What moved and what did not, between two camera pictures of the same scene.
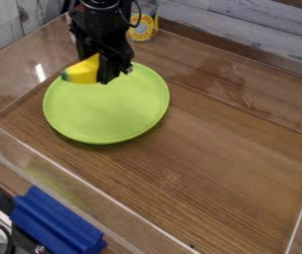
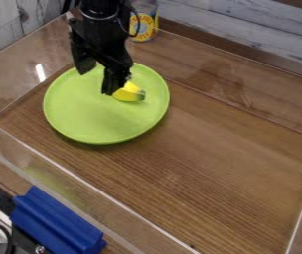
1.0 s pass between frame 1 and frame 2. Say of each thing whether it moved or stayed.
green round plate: stayed
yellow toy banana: moved
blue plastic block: stayed
